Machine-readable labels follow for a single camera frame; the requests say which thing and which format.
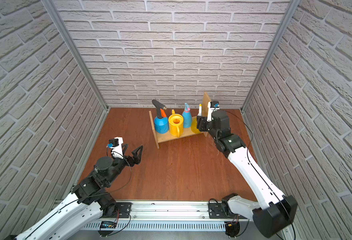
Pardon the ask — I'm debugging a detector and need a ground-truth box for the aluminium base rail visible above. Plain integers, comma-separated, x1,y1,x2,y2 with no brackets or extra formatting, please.
82,199,251,237

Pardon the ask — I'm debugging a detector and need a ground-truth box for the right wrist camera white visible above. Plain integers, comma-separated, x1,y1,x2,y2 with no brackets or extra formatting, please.
207,101,219,122

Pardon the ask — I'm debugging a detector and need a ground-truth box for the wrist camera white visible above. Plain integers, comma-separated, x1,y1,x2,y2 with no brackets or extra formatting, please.
107,137,124,159
207,101,219,122

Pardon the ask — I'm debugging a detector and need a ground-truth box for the yellow watering can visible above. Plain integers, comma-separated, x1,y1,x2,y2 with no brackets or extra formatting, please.
169,110,183,138

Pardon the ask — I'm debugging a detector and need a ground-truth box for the wooden shelf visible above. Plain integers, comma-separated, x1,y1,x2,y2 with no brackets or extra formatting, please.
149,92,210,149

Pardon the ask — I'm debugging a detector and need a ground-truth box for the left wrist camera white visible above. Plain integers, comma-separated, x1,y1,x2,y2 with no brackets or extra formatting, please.
107,137,124,159

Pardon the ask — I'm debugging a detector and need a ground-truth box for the yellow transparent spray bottle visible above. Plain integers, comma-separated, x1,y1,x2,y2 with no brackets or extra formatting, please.
191,104,202,134

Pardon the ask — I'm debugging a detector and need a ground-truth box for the left green circuit board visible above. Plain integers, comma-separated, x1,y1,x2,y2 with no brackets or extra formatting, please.
100,221,118,230

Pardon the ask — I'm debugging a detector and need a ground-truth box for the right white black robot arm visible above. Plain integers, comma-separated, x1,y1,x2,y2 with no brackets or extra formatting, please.
196,108,298,238

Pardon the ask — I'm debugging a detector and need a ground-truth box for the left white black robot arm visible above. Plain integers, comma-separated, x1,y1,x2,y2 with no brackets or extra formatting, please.
6,138,144,240

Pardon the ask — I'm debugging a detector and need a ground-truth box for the right black controller box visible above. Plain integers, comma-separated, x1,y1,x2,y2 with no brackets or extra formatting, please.
224,222,240,238

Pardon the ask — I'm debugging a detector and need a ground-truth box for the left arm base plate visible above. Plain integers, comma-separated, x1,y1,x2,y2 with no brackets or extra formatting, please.
103,202,133,219

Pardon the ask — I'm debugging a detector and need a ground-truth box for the light blue egg spray bottle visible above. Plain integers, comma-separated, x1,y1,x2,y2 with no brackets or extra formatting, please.
182,103,192,129

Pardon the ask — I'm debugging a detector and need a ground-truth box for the blue pressure sprayer grey handle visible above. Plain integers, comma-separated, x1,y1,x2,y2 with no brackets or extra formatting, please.
152,99,169,134

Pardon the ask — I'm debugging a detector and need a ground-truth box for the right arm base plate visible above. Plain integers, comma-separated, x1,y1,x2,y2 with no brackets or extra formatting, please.
208,202,234,219

